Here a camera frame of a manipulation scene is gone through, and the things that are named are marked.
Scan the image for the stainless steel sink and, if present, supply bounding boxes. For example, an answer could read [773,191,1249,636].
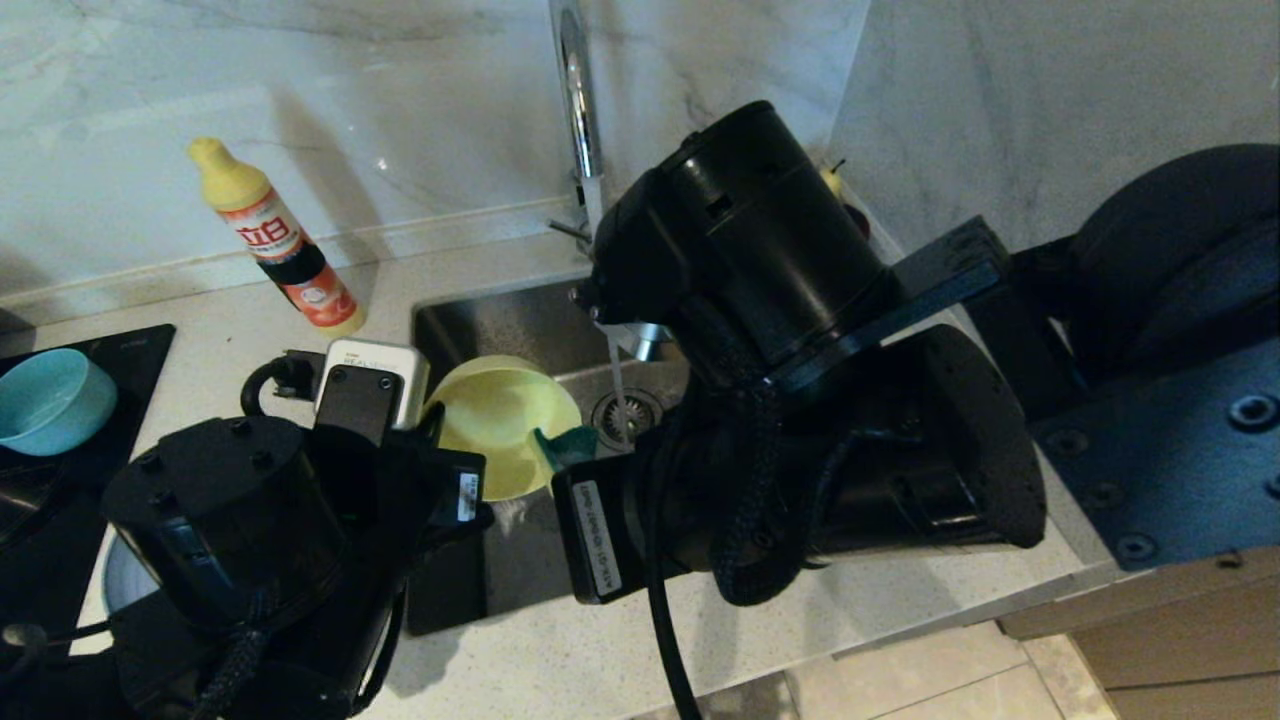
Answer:
[405,275,701,638]

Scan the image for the grey-blue plate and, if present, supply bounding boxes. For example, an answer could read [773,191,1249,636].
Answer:
[100,540,161,616]

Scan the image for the yellow dish soap bottle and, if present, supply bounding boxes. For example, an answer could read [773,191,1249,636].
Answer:
[188,137,366,338]

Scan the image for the running water stream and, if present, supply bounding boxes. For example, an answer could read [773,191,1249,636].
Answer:
[583,175,633,446]

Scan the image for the green and yellow sponge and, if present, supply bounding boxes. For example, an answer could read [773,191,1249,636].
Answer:
[533,425,599,473]

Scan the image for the chrome kitchen faucet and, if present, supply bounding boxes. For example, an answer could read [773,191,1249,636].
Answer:
[548,0,606,241]

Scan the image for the teal bowl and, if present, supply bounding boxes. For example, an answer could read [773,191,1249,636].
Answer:
[0,348,118,458]

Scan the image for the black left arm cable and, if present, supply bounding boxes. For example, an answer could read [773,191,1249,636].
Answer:
[195,585,286,720]

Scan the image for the metal sink drain strainer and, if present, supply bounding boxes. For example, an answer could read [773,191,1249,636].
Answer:
[591,389,667,451]

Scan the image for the yellow bowl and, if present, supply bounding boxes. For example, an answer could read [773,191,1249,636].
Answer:
[425,355,583,502]

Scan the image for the light wood cabinet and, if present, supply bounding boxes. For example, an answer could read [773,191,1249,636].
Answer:
[997,545,1280,720]

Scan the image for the black induction cooktop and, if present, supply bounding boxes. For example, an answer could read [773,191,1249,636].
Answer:
[0,323,176,651]

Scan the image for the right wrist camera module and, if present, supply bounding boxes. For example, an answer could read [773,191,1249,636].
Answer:
[598,320,673,363]

